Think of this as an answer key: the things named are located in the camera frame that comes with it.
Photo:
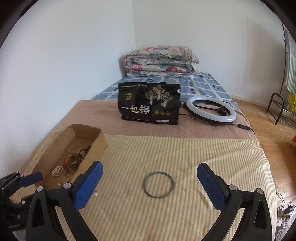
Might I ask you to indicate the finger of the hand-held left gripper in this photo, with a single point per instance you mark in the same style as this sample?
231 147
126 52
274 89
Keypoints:
30 179

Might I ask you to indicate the yellow striped cloth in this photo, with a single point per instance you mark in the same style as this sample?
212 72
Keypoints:
161 220

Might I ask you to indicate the yellow box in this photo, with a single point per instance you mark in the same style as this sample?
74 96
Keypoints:
292 102

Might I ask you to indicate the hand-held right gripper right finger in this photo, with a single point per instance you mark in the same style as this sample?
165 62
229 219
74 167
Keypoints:
211 187

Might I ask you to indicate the striped hanging towel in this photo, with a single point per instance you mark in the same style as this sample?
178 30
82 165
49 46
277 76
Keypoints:
291 69

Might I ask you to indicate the brown blanket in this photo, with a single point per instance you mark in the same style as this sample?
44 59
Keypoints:
92 115

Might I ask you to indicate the black snack bag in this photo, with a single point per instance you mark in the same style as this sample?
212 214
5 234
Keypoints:
138 109

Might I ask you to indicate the thin dark bangle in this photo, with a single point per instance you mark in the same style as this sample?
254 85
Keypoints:
144 185

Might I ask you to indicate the blue checkered bedsheet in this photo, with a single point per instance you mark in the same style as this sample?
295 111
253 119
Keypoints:
203 88

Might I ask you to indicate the cardboard box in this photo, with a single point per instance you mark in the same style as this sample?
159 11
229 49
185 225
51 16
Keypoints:
97 148

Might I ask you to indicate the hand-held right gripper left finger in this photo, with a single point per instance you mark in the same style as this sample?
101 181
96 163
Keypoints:
89 185

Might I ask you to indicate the black metal clothes rack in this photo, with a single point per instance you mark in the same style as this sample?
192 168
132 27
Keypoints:
276 93

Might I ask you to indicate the folded floral quilt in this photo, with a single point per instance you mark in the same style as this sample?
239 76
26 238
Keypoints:
161 60

